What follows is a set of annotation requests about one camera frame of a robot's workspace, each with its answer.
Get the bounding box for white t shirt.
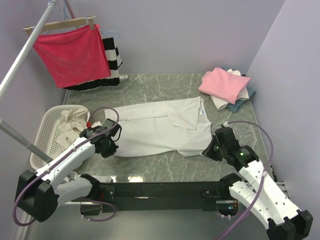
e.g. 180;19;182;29
209;68;251;111
104;96;212;158

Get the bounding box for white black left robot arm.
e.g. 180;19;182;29
12;118;121;227

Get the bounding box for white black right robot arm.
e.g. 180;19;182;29
203;127;313;240

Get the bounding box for red hanging towel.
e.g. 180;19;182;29
33;24;111;89

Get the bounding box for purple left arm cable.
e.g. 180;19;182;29
12;106;121;227

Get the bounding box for aluminium rail frame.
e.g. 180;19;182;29
14;181;301;240

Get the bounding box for blue wire hanger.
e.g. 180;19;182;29
99;30;120;40

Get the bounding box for folded white t shirt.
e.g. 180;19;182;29
209;68;251;111

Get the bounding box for folded pink t shirt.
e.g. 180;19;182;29
198;67;251;104

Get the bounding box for white plastic laundry basket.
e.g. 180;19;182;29
34;104;82;159

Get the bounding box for metal clothes rack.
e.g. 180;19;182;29
0;0;130;186

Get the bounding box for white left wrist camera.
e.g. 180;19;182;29
86;121;102;128

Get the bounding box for cream clothes in basket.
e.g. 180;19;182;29
55;106;90;154

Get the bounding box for black base beam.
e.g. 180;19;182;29
79;181;238;216

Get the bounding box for black white checkered cloth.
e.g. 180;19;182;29
65;37;123;92

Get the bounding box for wooden clip hanger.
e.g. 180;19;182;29
22;15;99;36

